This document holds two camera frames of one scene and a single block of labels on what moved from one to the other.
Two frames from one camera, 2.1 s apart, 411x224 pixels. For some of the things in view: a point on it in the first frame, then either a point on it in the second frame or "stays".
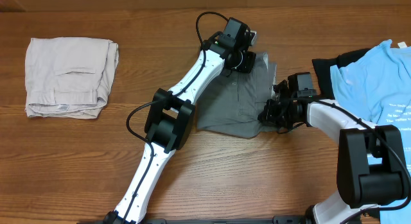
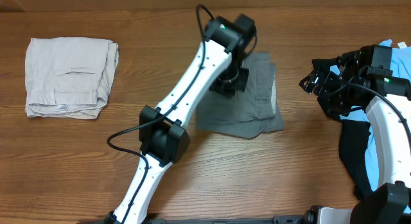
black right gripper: [267, 116] → [327, 77]
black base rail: [219, 220] stays
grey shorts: [231, 103] stays
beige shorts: [69, 77] stays
